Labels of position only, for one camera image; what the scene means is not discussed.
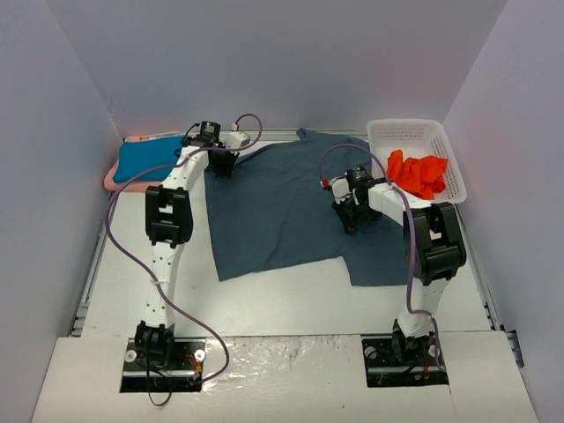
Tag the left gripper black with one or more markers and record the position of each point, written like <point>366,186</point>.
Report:
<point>222,164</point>

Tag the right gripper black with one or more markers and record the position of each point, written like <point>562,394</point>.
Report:
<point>352,213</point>

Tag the dark blue-grey t shirt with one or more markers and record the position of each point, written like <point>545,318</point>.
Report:
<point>272,214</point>

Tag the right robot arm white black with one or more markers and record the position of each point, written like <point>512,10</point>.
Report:
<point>433,242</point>

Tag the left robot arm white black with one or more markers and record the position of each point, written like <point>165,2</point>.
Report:
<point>169,226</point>

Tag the orange crumpled t shirt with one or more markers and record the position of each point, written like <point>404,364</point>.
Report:
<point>423,178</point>

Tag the folded teal t shirt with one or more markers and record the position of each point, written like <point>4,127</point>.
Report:
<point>165,151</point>

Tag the folded pink t shirt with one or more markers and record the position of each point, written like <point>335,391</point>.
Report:
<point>114,185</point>

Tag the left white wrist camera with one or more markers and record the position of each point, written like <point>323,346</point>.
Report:
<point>236,139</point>

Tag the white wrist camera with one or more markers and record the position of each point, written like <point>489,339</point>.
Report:
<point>338,187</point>
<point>236,139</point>

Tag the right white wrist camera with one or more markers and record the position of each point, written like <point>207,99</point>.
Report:
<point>338,187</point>

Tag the aluminium rail back edge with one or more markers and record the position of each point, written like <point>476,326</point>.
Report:
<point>282,135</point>

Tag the aluminium rail edge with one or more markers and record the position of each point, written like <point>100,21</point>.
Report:
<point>487,299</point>
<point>282,135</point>

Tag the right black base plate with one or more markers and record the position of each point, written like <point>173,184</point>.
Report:
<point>384,369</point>

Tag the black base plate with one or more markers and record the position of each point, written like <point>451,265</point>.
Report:
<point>384,369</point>
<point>181,372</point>

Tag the aluminium rail right edge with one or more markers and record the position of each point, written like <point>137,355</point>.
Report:
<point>487,299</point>

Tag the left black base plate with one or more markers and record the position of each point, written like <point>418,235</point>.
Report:
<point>181,372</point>

